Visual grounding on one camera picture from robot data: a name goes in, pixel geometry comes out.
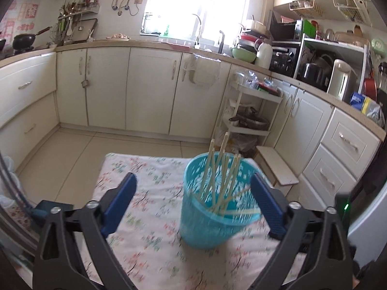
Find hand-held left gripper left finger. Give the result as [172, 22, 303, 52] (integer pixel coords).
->
[32, 172, 138, 290]

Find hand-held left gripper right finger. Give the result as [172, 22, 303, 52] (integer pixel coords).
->
[250, 172, 354, 290]

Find bundle of bamboo chopsticks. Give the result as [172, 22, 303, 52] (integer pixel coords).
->
[193, 131, 261, 218]

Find teal openwork plastic basket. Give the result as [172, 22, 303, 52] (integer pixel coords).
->
[180, 153, 262, 250]

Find white smooth panel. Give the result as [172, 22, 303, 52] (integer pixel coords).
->
[347, 175, 387, 250]

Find small wooden bench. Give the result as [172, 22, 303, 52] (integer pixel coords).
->
[256, 145, 300, 187]

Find floral tablecloth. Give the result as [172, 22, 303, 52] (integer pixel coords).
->
[69, 152, 306, 290]

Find clear plastic bag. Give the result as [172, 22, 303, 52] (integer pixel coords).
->
[222, 130, 258, 158]
[0, 156, 22, 210]

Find lidded steel pot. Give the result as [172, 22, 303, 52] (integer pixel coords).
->
[228, 112, 270, 131]

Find white trolley rack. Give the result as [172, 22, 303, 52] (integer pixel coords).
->
[222, 80, 283, 155]

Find blue carton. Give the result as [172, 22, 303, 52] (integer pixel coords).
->
[350, 93, 368, 111]

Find cream kitchen base cabinets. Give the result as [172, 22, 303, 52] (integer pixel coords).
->
[0, 47, 382, 218]

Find crumpled clear plastic wrap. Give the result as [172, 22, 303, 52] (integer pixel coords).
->
[238, 70, 260, 90]

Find red pot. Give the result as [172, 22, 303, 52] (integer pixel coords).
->
[363, 77, 378, 102]

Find white electric water boiler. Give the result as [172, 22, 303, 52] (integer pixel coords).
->
[327, 59, 357, 102]

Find black rice cooker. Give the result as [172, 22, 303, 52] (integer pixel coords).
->
[298, 54, 333, 91]

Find black toaster oven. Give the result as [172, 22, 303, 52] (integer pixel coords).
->
[269, 41, 302, 78]

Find white thermos jug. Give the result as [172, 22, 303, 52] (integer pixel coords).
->
[255, 41, 273, 70]

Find plastic bag holder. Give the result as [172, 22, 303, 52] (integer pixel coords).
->
[183, 53, 221, 90]

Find green bowl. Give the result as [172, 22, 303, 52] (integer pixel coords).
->
[231, 47, 258, 64]

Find kitchen countertop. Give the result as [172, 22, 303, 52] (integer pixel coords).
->
[0, 40, 387, 140]

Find white counter shelf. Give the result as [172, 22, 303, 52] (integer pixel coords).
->
[295, 33, 371, 98]

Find stack of dishes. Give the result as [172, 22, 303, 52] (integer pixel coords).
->
[236, 20, 271, 49]

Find grey leaning tray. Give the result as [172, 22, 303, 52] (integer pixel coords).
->
[73, 18, 99, 44]

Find black microwave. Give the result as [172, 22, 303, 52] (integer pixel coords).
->
[269, 10, 303, 42]

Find green cutting board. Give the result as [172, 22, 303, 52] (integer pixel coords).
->
[302, 20, 317, 38]

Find chrome faucet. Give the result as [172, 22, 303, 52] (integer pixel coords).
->
[192, 14, 203, 49]

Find black wok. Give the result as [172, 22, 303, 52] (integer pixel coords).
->
[12, 27, 51, 52]

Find bright window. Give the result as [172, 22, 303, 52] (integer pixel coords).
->
[141, 0, 252, 42]

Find grey sliding door frame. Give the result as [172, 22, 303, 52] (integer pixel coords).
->
[0, 154, 41, 278]

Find wire hanging basket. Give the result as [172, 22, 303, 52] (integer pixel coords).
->
[289, 0, 324, 19]
[333, 0, 372, 26]

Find wall utensil rack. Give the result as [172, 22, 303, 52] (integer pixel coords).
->
[57, 0, 101, 22]

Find pink wall stickers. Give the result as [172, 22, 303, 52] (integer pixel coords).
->
[0, 1, 40, 40]

